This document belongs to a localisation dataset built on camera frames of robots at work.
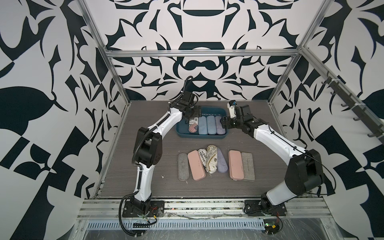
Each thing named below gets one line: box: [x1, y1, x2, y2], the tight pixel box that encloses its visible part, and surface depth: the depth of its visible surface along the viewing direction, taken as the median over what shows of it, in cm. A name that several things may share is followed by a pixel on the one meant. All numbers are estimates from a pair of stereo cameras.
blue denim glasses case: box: [206, 115, 217, 135], surface depth 104 cm
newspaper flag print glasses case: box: [188, 117, 199, 133], surface depth 104 cm
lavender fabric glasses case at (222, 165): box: [217, 147, 229, 173], surface depth 88 cm
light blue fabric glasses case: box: [198, 116, 208, 135], surface depth 104 cm
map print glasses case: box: [206, 144, 218, 175], surface depth 86 cm
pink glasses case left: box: [187, 150, 206, 181], surface depth 86 cm
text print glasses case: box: [197, 148, 208, 169], surface depth 91 cm
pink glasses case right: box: [228, 150, 245, 181], surface depth 85 cm
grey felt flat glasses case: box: [241, 152, 255, 182], surface depth 87 cm
